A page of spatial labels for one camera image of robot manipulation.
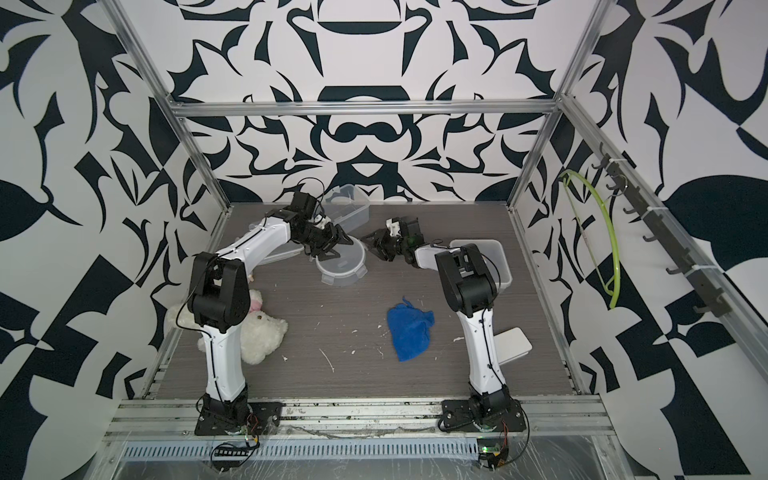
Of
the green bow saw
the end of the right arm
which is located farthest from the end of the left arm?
the green bow saw

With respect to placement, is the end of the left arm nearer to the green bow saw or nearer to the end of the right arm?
the end of the right arm

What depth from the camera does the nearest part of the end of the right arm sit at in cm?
88

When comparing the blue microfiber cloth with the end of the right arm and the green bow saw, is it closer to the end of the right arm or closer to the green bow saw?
the end of the right arm

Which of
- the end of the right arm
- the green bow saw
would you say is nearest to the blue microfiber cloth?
the end of the right arm

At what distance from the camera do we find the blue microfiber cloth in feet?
2.77

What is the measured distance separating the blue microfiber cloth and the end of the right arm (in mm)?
164

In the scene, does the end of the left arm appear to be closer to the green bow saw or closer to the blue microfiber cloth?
the blue microfiber cloth
